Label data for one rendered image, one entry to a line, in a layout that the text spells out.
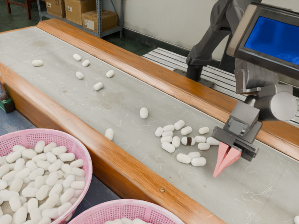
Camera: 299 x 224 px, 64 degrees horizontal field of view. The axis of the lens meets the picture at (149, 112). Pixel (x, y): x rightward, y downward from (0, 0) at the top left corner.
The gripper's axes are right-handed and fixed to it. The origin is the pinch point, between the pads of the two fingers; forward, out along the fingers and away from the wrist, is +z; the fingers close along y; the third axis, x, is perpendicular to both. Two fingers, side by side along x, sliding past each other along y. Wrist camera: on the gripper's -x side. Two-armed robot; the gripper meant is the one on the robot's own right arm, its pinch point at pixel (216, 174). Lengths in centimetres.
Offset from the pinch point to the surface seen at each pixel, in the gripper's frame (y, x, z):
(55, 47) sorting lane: -82, 11, -10
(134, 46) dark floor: -177, 172, -87
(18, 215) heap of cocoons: -23.3, -19.9, 26.1
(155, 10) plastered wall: -164, 150, -128
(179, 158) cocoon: -8.7, -0.6, 1.3
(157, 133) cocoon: -17.8, 1.5, -1.0
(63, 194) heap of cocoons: -21.1, -14.7, 20.1
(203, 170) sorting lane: -3.1, 1.9, 0.9
